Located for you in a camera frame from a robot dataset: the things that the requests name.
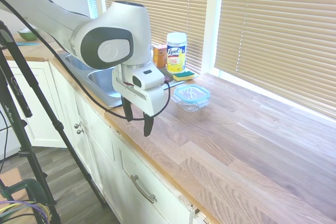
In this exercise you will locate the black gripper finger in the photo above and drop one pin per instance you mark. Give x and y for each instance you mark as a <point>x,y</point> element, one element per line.
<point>148,125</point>
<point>128,111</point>

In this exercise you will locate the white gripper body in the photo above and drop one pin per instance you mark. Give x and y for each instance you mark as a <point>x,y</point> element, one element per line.
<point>147,100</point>

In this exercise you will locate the teal rimmed clear container lid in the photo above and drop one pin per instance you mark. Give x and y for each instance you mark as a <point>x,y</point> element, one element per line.
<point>191,93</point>

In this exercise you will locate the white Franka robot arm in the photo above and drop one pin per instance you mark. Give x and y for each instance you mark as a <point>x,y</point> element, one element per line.
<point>52,16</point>

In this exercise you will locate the clear glass food container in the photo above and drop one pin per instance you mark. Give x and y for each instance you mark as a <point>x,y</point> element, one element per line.
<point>190,107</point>

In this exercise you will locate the stainless steel sink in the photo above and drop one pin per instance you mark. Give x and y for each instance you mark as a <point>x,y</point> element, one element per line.
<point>105,82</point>

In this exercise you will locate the yellow green sponge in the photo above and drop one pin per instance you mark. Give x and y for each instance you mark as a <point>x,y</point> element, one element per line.
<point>183,76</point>

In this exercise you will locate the small orange cardboard box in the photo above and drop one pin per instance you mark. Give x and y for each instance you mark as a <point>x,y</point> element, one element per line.
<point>160,57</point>

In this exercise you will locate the silver cabinet knob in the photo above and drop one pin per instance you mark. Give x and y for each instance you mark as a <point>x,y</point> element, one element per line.
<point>79,131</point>
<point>76,125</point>

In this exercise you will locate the yellow Lysol wipes canister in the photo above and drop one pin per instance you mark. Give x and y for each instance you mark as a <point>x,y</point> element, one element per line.
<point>177,56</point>

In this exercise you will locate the white kitchen cabinet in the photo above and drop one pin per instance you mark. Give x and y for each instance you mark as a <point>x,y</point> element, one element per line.
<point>105,161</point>

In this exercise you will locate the dark green clamp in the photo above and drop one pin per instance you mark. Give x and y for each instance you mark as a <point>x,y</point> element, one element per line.
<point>39,192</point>

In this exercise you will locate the flat blue strip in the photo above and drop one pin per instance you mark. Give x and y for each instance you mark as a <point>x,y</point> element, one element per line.
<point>27,44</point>

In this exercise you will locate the green bowl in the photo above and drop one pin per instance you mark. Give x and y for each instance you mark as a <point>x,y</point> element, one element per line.
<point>27,35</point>

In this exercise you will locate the brown cardboard sheet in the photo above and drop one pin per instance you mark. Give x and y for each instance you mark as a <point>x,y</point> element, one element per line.
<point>10,176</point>

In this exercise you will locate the wide beige window blind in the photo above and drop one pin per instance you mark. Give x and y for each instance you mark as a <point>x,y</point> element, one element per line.
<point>275,37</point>

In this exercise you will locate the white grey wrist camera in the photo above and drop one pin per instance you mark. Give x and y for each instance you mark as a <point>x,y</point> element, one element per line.
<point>152,79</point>

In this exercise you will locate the black camera tripod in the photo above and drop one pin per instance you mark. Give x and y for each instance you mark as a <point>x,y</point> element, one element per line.
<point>31,78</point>

